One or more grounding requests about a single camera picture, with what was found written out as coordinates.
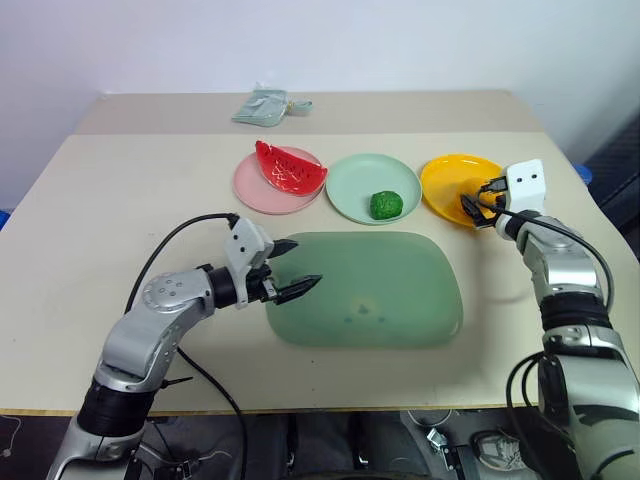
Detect green broccoli toy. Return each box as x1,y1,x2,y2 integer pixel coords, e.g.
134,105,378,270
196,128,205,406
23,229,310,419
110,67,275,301
369,190,404,220

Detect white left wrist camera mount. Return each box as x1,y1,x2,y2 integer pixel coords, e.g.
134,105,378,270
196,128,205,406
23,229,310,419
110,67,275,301
222,217,276,309

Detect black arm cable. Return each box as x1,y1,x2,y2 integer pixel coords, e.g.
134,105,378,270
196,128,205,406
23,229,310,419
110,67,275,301
505,349,551,444
124,213,250,480
475,177,617,331

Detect metal clamp bracket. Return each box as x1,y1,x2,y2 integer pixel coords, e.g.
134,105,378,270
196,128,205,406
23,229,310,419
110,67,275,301
426,426,459,457

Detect black zip tie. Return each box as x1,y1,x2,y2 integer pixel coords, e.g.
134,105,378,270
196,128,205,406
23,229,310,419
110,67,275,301
160,375,194,396

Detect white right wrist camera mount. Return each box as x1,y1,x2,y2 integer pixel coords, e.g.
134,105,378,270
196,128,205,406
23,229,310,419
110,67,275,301
505,158,547,217

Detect pale green plastic bag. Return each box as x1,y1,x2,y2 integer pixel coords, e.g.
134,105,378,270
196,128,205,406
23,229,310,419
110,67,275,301
230,82,315,127

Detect grey sneaker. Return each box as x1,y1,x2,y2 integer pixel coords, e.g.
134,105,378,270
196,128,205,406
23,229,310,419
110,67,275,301
472,430,524,474

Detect large green rounded tray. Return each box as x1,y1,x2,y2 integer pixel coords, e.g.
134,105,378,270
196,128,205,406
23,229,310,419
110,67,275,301
263,230,464,350

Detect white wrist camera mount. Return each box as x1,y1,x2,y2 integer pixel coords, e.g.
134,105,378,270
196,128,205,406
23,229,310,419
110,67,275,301
505,158,547,217
222,217,276,309

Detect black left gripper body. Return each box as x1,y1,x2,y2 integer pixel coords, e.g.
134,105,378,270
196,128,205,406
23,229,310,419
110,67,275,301
247,263,281,306

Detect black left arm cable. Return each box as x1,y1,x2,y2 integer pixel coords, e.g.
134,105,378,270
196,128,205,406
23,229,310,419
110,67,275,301
124,213,250,480

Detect pale green round plate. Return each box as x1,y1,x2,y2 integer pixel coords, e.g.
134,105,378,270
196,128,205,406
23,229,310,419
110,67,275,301
325,153,423,226

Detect black woven-pattern object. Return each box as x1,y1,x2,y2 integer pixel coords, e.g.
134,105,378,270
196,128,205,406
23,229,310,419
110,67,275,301
582,112,640,236

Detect thin white cable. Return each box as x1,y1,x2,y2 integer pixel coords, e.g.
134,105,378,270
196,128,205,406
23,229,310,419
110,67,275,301
0,414,24,459

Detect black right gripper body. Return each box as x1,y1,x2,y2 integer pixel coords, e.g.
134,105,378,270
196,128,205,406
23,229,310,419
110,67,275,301
478,195,509,227

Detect pink round plate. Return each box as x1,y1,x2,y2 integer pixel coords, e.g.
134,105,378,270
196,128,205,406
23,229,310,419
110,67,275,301
233,147,324,216

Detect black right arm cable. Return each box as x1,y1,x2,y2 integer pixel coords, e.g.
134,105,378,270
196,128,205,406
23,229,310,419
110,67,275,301
505,349,551,444
475,177,617,331

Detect yellow round plate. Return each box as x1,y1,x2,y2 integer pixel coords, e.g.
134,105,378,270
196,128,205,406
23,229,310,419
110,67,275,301
420,154,506,232

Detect red watermelon slice toy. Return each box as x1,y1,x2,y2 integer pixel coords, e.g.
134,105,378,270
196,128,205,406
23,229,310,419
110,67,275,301
254,139,329,197

